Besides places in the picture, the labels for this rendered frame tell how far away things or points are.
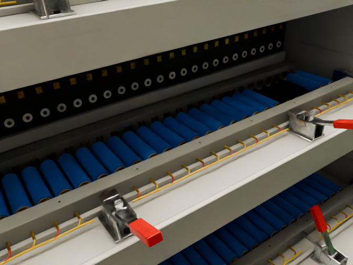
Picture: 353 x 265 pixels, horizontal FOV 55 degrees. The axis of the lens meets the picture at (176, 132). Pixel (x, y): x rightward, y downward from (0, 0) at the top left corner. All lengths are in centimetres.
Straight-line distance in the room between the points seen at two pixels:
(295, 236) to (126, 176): 30
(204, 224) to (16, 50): 23
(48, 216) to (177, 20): 21
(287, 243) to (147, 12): 38
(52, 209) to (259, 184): 22
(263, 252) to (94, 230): 27
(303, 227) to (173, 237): 27
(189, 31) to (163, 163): 14
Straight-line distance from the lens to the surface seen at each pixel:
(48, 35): 29
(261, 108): 49
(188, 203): 35
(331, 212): 61
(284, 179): 43
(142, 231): 27
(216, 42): 54
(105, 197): 33
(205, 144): 39
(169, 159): 37
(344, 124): 43
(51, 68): 29
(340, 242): 59
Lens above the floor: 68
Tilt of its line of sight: 12 degrees down
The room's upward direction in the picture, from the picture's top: 15 degrees counter-clockwise
